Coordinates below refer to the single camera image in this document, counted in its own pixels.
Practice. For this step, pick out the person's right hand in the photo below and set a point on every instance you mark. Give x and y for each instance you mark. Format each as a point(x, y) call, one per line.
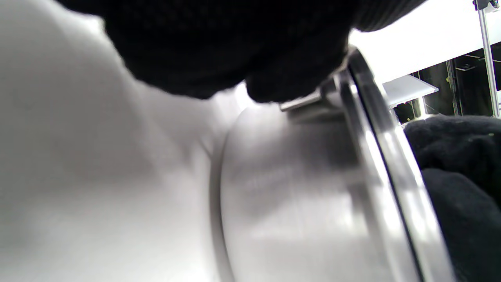
point(465, 188)

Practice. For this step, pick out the person's left hand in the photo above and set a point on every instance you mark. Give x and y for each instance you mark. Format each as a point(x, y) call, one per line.
point(235, 43)

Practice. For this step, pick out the white board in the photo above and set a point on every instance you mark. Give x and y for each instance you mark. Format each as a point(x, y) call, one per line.
point(407, 88)

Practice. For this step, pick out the aluminium frame post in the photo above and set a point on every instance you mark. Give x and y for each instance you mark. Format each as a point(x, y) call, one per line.
point(487, 47)

